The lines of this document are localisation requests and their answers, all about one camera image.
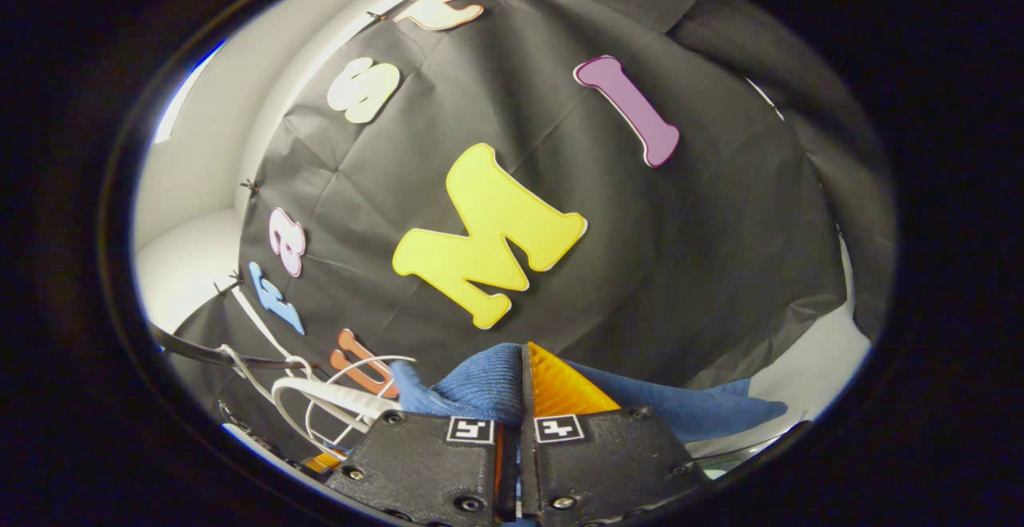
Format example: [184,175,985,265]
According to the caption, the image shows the black backdrop cloth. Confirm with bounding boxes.
[168,0,897,464]

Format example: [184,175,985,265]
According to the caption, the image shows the black clothes rack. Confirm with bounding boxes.
[148,323,329,374]

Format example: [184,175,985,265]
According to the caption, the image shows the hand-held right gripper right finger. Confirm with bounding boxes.
[520,341,709,525]

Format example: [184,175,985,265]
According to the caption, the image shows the blue shirt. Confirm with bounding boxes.
[390,343,789,444]

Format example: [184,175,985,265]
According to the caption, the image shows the white clothes hanger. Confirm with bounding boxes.
[304,355,417,446]
[272,377,393,432]

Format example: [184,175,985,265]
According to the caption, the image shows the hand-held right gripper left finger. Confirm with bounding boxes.
[324,409,518,527]

